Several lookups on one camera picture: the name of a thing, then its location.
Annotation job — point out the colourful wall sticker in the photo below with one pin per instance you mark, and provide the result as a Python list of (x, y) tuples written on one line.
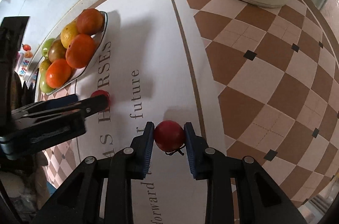
[(24, 57)]

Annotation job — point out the green apple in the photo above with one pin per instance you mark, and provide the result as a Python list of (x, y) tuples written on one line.
[(44, 87), (46, 46)]

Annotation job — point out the yellow orange fruit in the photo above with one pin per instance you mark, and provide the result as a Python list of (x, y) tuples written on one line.
[(68, 33)]

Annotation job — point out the floral oval ceramic plate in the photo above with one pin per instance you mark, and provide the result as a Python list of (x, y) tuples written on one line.
[(76, 73)]

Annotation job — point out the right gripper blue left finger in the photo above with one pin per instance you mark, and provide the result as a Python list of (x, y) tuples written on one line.
[(142, 152)]

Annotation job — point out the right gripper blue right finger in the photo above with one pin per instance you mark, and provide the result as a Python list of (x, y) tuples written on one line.
[(199, 160)]

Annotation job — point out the brown red apple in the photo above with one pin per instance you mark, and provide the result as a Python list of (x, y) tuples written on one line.
[(56, 51)]

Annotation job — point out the orange tangerine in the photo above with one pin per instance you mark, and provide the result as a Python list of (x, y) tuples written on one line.
[(58, 73), (80, 51)]

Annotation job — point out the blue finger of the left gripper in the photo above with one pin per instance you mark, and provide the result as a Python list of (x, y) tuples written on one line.
[(91, 105), (63, 101)]

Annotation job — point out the dark orange persimmon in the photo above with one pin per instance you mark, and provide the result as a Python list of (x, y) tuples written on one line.
[(90, 21)]

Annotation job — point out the green apple front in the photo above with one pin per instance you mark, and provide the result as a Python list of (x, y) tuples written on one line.
[(44, 87)]

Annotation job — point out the yellow lemon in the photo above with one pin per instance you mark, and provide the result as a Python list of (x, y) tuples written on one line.
[(44, 65)]

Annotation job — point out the checkered table runner cloth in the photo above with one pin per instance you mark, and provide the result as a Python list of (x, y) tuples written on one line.
[(255, 81)]

